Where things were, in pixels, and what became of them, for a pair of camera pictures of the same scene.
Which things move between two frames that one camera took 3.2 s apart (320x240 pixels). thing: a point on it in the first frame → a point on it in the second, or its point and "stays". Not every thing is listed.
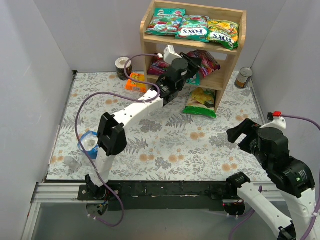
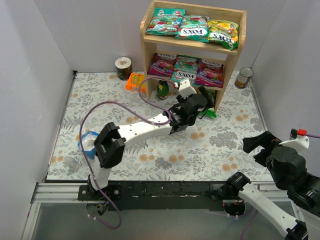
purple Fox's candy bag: x=158 y=67 stays
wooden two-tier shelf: x=217 y=35 stays
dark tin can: x=120 y=65 stays
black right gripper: x=247 y=139 → x=261 y=146
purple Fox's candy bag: x=209 y=64 → x=209 y=74
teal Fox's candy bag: x=165 y=21 stays
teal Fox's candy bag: x=194 y=27 stays
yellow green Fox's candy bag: x=224 y=33 stays
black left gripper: x=191 y=63 → x=202 y=103
